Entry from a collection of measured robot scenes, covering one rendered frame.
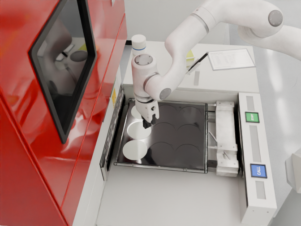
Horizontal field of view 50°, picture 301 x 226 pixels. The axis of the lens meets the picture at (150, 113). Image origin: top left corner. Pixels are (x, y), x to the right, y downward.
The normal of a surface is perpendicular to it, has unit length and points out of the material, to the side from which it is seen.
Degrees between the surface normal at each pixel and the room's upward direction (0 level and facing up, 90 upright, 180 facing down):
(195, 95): 90
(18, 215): 90
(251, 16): 46
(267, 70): 0
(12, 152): 90
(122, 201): 0
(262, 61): 0
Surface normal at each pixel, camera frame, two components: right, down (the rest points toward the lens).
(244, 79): -0.03, -0.68
